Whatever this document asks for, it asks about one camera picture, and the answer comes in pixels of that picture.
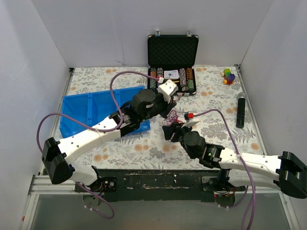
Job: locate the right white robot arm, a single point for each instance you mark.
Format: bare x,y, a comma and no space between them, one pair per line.
285,172

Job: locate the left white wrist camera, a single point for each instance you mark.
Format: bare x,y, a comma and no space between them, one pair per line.
167,89

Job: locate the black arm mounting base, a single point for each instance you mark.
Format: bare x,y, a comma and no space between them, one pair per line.
154,185

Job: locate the colourful toy block train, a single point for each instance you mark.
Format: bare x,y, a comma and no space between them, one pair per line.
228,76

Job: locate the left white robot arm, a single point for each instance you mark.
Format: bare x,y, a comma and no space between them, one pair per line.
59,156

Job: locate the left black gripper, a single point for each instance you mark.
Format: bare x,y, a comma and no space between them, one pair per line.
166,106

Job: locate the blue plastic divided bin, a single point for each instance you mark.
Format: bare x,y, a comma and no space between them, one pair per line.
91,108

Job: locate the playing card deck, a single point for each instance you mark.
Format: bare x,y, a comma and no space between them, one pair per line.
171,74

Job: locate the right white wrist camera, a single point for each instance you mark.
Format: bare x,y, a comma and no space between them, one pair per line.
191,119

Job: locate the black handheld microphone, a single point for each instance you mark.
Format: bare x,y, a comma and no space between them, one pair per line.
240,118

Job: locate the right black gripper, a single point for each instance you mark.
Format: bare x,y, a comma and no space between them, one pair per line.
176,132

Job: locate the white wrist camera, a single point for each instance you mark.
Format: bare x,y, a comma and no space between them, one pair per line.
191,119
167,89

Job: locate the black poker chip case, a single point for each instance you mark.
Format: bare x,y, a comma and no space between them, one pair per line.
174,52

